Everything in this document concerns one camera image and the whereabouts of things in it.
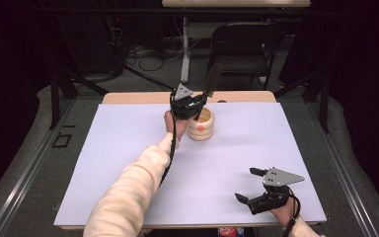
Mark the red and white packet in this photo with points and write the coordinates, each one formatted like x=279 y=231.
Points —
x=230 y=232

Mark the person's right hand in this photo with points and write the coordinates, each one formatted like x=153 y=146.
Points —
x=287 y=214

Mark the cream ringed holder cup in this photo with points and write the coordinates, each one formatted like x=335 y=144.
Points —
x=202 y=130

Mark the black folding chair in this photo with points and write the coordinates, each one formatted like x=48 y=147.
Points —
x=243 y=62

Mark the black equipment case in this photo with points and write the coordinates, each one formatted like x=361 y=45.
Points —
x=89 y=46

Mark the metal floor rail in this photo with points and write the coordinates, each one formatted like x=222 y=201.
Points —
x=16 y=184
x=342 y=171

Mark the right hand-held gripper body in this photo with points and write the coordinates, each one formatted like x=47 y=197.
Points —
x=273 y=197

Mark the white table leg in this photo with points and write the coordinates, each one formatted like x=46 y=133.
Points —
x=185 y=49

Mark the black metal frame bar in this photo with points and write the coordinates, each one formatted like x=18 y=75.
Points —
x=112 y=11

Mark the black metal stand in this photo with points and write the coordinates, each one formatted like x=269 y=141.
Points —
x=322 y=95
x=56 y=98

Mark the white table mat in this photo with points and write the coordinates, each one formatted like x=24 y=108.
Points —
x=227 y=158

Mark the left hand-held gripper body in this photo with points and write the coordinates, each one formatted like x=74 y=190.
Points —
x=181 y=103

